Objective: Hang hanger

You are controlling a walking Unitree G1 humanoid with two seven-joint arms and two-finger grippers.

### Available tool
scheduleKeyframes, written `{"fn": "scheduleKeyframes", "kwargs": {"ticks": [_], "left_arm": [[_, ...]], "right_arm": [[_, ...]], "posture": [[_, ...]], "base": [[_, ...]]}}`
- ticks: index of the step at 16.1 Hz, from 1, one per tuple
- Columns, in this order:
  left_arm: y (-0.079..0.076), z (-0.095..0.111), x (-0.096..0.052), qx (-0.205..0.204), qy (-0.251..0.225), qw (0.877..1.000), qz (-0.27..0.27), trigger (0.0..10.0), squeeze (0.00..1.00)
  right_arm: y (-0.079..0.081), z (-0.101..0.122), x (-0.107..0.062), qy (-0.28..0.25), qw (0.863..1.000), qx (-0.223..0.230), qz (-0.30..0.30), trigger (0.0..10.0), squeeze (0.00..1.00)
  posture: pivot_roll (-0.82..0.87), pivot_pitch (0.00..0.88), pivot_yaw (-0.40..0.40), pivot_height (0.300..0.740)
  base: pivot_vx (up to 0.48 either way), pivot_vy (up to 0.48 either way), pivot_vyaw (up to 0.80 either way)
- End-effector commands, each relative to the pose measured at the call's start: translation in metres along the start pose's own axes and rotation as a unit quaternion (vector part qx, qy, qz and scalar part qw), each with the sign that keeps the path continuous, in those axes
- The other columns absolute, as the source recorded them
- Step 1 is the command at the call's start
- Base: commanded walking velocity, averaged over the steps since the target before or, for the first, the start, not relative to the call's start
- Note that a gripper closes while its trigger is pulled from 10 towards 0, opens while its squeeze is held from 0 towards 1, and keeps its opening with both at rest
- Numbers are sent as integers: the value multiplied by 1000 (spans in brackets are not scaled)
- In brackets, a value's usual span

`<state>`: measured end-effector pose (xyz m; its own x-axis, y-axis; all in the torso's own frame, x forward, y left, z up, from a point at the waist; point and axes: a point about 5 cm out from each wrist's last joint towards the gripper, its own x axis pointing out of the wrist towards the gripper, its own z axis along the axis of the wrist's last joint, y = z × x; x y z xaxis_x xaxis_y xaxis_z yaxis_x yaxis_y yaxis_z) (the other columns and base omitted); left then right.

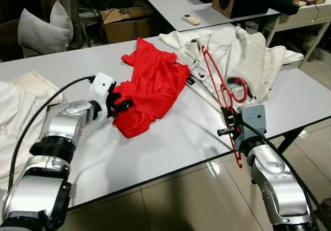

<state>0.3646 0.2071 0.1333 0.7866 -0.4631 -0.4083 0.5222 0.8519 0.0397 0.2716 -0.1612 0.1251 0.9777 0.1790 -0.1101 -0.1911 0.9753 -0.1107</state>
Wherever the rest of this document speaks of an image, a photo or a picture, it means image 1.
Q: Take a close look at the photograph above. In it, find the large white table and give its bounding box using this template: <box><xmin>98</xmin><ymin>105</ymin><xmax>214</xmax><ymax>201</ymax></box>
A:
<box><xmin>0</xmin><ymin>34</ymin><xmax>331</xmax><ymax>213</ymax></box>

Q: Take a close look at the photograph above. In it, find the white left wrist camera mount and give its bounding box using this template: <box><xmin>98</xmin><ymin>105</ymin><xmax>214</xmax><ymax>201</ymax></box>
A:
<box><xmin>89</xmin><ymin>73</ymin><xmax>117</xmax><ymax>120</ymax></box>

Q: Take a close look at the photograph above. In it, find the black desk organiser box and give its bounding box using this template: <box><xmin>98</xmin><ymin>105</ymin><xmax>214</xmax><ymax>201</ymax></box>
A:
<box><xmin>272</xmin><ymin>0</ymin><xmax>300</xmax><ymax>15</ymax></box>

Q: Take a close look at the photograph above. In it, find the open brown cardboard box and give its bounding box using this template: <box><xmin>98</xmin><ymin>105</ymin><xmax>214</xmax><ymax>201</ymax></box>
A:
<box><xmin>101</xmin><ymin>6</ymin><xmax>156</xmax><ymax>44</ymax></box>

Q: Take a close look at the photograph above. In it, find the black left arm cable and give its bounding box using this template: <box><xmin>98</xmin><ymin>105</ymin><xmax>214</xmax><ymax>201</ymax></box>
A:
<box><xmin>8</xmin><ymin>75</ymin><xmax>98</xmax><ymax>190</ymax></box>

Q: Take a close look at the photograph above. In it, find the red plastic hanger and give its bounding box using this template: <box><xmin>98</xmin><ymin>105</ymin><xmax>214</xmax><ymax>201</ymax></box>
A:
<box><xmin>201</xmin><ymin>45</ymin><xmax>250</xmax><ymax>168</ymax></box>

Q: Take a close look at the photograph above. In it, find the white remote control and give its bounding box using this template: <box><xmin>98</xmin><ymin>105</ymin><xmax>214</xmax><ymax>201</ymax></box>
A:
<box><xmin>182</xmin><ymin>15</ymin><xmax>201</xmax><ymax>25</ymax></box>

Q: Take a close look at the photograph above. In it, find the red T-shirt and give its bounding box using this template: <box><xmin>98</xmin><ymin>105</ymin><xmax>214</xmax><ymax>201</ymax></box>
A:
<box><xmin>112</xmin><ymin>37</ymin><xmax>191</xmax><ymax>139</ymax></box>

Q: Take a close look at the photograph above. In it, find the grey pillow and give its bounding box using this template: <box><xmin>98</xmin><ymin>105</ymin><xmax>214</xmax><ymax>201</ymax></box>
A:
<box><xmin>18</xmin><ymin>15</ymin><xmax>70</xmax><ymax>55</ymax></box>
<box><xmin>49</xmin><ymin>1</ymin><xmax>74</xmax><ymax>35</ymax></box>

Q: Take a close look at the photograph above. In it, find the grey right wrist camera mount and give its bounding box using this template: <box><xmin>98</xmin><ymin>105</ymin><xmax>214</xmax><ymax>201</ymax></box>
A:
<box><xmin>240</xmin><ymin>104</ymin><xmax>267</xmax><ymax>143</ymax></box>

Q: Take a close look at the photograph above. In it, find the white desk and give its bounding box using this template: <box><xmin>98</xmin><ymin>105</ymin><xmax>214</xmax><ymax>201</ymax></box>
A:
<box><xmin>140</xmin><ymin>0</ymin><xmax>282</xmax><ymax>32</ymax></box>
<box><xmin>259</xmin><ymin>0</ymin><xmax>331</xmax><ymax>68</ymax></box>

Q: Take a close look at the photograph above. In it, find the cream jacket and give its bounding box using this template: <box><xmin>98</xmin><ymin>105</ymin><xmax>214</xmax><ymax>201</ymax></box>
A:
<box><xmin>10</xmin><ymin>69</ymin><xmax>64</xmax><ymax>105</ymax></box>
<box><xmin>159</xmin><ymin>26</ymin><xmax>305</xmax><ymax>105</ymax></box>

